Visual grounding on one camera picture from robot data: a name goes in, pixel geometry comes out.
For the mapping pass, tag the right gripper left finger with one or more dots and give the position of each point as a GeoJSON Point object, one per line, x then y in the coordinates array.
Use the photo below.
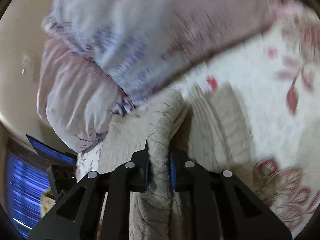
{"type": "Point", "coordinates": [98, 206]}

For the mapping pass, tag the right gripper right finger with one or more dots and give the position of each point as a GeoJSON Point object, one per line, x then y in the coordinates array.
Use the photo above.
{"type": "Point", "coordinates": [221, 205]}

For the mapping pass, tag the beige cable knit sweater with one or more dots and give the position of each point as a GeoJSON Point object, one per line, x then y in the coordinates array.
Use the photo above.
{"type": "Point", "coordinates": [209, 127]}

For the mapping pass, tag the blue window curtain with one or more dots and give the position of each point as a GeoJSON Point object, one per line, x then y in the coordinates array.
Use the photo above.
{"type": "Point", "coordinates": [26, 179]}

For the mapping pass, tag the pink floral pillow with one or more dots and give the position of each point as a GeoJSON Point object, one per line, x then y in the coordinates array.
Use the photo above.
{"type": "Point", "coordinates": [75, 97]}

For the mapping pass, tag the white floral bedspread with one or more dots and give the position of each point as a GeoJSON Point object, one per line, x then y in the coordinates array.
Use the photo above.
{"type": "Point", "coordinates": [275, 78]}

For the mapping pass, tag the blue lavender print pillow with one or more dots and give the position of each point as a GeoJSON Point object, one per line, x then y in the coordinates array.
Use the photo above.
{"type": "Point", "coordinates": [142, 44]}

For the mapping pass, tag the white wall switch plate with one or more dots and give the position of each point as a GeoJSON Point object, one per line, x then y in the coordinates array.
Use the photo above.
{"type": "Point", "coordinates": [27, 64]}

